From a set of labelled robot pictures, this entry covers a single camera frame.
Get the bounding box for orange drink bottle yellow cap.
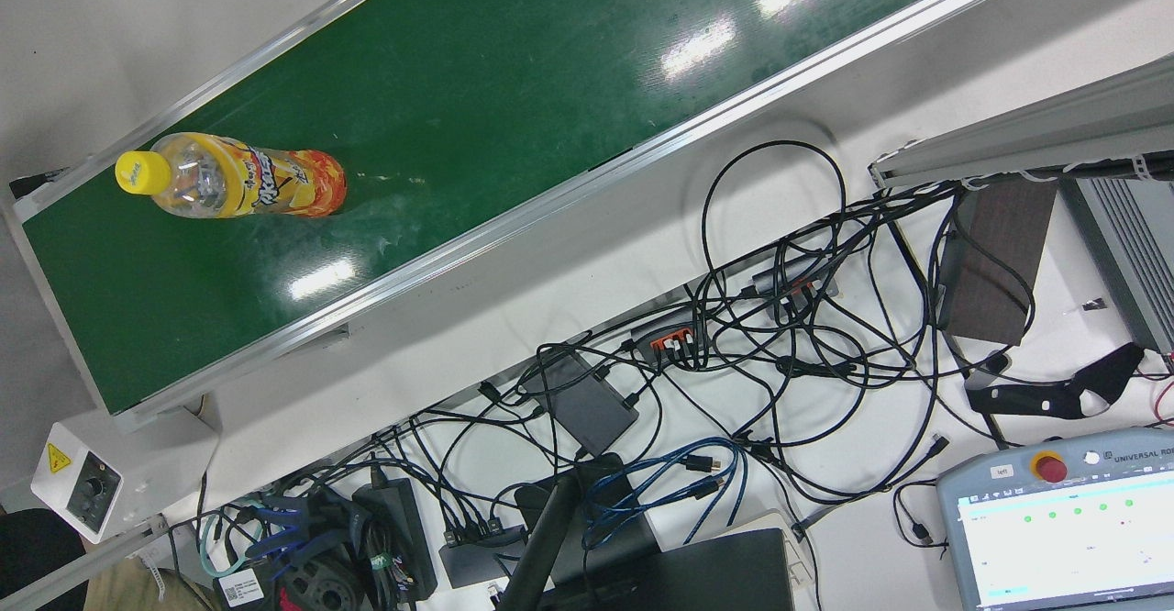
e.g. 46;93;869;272
115;132;348;219

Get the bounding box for black hub orange ports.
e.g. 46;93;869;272
629;310;705;361

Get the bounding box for flat black adapter box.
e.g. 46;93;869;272
532;351;640;458

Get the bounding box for grey usb hub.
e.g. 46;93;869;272
752;258;840;305

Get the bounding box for green conveyor belt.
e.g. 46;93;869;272
0;0;1083;433

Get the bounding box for black monitor stand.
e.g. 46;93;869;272
495;453;663;611

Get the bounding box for black docking hub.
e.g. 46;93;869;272
438;521;531;589

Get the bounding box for black power brick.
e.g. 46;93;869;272
353;478;439;603

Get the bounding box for black flat monitor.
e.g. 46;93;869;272
550;528;797;611

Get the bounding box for black round robot part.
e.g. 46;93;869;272
271;551;368;611

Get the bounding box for brown wooden block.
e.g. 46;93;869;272
937;180;1058;348

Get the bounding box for white label tag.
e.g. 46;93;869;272
216;568;269;608

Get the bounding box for white conveyor control box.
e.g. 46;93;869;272
30;406;221;544

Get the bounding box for grey teach pendant red button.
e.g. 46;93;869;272
936;427;1174;611

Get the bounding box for finned metal power box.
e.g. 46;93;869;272
1059;177;1174;357

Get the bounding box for blue cable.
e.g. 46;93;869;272
582;437;748;548

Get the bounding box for long black looped cable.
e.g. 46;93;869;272
702;140;847;318

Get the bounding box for black curved bracket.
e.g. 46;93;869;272
965;342;1146;421

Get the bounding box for aluminium profile post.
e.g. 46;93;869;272
869;53;1174;190

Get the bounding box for aluminium frame rail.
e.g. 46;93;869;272
0;515;171;611

